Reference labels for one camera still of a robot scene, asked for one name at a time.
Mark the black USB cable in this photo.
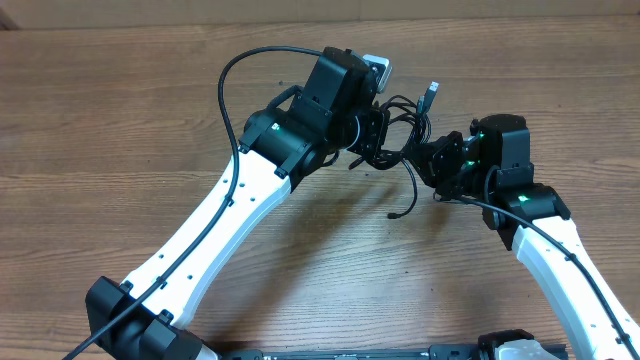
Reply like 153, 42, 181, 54
347, 81, 441, 221

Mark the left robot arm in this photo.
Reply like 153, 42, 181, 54
85, 47, 392, 359

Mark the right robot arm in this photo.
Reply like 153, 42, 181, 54
406, 114, 639, 359

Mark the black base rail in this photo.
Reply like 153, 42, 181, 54
220, 344, 488, 360

